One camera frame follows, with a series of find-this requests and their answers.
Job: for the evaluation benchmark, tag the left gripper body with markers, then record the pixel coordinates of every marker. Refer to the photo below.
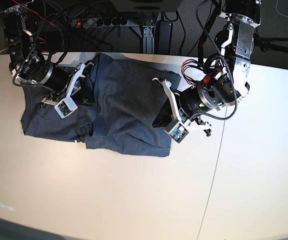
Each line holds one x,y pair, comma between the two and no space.
179,116

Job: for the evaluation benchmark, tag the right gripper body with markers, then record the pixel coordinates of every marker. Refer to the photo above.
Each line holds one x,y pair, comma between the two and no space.
83,87

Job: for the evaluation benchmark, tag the blue grey T-shirt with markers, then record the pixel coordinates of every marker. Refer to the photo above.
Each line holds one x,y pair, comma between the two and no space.
125,101

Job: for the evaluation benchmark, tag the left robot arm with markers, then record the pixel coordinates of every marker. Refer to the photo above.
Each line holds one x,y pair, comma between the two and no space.
218,78

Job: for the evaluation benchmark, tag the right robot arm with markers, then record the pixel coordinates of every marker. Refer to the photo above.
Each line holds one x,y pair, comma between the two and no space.
33,64

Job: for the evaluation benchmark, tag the white power strip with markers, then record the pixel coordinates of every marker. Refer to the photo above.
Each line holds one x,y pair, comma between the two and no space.
99,23

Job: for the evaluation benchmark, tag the aluminium table leg profile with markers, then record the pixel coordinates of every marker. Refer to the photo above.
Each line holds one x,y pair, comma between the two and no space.
146,33

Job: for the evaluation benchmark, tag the black power adapter brick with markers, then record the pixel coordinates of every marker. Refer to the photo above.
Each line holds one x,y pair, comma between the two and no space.
163,37

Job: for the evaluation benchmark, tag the small white label sticker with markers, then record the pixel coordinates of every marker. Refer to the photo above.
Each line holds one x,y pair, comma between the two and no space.
10,208

